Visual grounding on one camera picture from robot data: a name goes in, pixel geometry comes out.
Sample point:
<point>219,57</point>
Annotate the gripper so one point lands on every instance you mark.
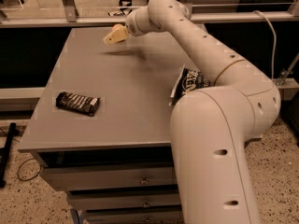
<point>132,27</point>

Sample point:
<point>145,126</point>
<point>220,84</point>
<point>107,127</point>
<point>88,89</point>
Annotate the orange fruit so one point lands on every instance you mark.
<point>117,27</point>

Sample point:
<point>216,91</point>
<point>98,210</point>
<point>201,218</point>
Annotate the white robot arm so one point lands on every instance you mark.
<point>209,127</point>

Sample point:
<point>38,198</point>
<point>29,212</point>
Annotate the black rxbar chocolate bar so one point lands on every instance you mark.
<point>74,102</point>

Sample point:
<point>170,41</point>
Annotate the grey metal railing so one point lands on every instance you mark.
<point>79,13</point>

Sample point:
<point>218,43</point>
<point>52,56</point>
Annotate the blue chip bag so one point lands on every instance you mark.
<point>188,80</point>

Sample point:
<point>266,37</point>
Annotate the grey drawer cabinet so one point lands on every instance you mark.
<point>116,166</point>

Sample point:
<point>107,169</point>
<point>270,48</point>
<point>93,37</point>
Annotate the black floor stand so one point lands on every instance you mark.
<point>4,153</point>

